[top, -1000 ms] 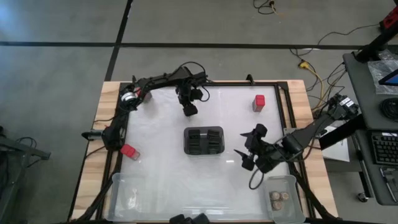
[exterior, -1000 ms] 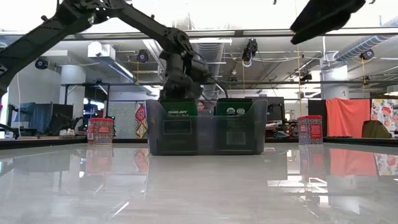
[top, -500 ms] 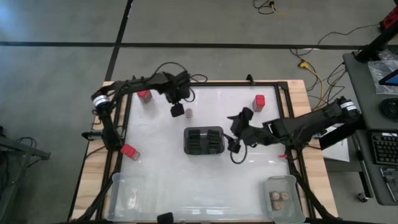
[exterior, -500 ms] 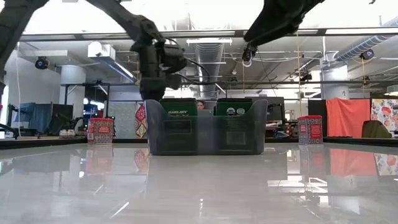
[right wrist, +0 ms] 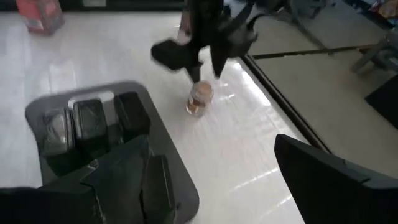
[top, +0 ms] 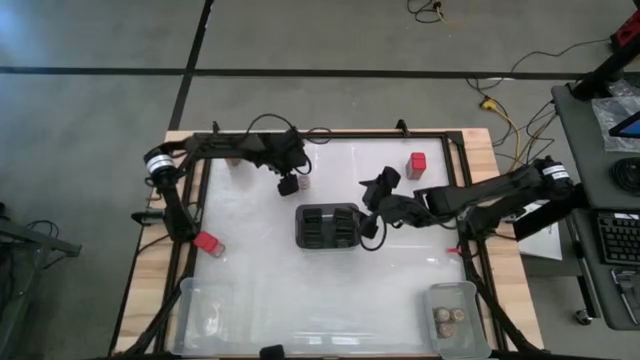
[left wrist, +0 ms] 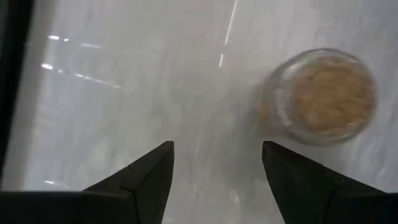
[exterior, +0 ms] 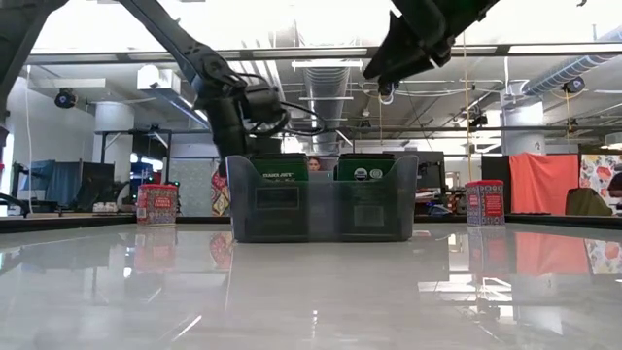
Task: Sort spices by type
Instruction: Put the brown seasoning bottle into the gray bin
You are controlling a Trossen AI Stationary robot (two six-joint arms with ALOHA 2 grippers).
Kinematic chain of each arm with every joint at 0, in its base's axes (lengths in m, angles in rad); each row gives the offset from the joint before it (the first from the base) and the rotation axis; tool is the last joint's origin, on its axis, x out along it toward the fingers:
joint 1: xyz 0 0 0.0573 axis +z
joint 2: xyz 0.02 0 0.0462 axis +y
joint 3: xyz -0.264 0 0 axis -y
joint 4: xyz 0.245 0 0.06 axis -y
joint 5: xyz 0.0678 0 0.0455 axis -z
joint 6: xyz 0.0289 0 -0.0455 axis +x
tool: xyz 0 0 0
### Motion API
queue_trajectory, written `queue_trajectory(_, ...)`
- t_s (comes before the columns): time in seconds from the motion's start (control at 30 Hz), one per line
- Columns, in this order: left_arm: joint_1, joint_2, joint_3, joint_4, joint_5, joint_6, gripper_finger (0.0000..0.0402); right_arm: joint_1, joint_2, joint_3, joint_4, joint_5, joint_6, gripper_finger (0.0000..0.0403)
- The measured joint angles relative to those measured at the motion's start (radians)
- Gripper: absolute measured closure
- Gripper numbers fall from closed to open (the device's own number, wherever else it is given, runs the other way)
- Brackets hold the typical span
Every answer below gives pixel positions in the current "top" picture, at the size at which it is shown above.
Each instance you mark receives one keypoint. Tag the white paper sheet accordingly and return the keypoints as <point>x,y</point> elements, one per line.
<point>542,247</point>

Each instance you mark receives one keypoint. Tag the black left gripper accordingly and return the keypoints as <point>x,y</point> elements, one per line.
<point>286,157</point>

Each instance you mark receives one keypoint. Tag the black stand pole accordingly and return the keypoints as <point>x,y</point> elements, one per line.
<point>600,75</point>

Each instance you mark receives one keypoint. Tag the light grey plastic bin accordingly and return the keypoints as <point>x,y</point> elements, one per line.
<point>450,295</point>

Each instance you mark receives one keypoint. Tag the black frame clamp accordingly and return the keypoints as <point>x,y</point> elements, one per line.
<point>402,128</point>
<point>216,129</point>

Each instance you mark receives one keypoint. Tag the grey desk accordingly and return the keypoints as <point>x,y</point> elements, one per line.
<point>590,175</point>

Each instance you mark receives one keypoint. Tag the red and black device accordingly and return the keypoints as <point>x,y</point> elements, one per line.
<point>630,30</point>

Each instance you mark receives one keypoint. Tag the blue screen tablet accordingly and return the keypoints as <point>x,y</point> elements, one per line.
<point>629,127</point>

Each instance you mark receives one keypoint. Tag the black metal table frame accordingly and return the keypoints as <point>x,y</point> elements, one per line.
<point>360,135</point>

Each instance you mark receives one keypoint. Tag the black metal stand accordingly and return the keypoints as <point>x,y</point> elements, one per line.
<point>30,235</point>

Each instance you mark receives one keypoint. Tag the black keyboard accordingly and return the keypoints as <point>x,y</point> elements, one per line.
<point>620,237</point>

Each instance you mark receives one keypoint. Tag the black caster wheel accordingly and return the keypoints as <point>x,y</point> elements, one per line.
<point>583,316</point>

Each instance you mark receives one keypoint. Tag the small black object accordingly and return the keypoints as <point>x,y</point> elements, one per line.
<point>272,352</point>

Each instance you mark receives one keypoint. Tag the clear plastic bag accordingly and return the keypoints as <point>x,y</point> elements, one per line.
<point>607,112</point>

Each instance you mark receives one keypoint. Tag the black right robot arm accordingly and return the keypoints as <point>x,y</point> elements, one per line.
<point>475,192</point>

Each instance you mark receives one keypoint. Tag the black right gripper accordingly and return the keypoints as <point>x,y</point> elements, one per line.
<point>400,211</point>

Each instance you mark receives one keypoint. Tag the clear plastic bin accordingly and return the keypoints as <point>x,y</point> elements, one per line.
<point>200,330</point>

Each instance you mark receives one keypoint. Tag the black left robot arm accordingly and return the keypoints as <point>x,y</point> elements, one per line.
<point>220,145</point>

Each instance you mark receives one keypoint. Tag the dark grey translucent bin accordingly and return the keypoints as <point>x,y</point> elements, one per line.
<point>327,225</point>

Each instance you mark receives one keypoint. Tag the green black pepper spice tin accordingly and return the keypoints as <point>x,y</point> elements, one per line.
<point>313,228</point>
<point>343,228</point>
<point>343,214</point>
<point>343,241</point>
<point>313,214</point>

